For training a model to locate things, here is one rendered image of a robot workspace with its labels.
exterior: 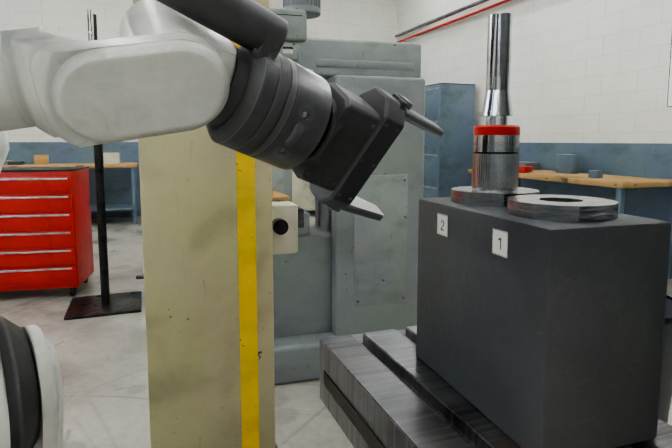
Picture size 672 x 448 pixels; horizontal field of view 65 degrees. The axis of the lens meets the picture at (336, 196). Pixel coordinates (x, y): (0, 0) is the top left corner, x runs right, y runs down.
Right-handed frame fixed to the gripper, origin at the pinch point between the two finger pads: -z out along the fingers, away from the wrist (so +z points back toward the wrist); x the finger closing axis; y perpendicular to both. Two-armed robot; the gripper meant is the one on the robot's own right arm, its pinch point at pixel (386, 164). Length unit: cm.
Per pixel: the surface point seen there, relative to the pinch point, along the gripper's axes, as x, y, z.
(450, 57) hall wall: 38, 620, -511
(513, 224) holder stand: 3.5, -13.9, -3.1
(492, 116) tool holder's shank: 9.5, -0.6, -7.5
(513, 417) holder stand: -9.3, -22.1, -8.5
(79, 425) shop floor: -195, 121, -45
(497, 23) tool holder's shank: 17.2, 3.6, -4.4
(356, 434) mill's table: -25.2, -11.8, -8.2
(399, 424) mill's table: -16.6, -17.3, -3.9
